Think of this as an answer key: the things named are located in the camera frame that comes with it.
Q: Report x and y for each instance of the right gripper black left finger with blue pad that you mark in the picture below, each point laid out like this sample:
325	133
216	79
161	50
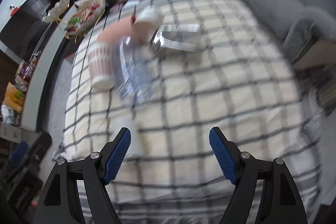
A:
59	201

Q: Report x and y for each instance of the clear plastic bottle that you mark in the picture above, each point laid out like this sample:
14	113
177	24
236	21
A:
131	72

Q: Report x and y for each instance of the white black checked tablecloth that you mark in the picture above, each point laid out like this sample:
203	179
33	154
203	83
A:
240	82

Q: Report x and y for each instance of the black tv cabinet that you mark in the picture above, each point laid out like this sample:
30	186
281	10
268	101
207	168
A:
31	19

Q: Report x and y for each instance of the small white leaf dish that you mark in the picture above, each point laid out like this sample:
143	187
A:
59	8

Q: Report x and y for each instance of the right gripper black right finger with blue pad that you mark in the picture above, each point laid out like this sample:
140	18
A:
280	201

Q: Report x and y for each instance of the pink cup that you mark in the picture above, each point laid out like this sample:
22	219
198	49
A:
124	27

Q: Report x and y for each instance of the white red patterned cup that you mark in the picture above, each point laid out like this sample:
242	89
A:
100	66

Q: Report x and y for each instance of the white leaf shaped snack tray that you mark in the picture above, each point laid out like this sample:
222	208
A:
87	15

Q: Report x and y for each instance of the frosted translucent cup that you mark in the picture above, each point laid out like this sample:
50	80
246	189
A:
135	149

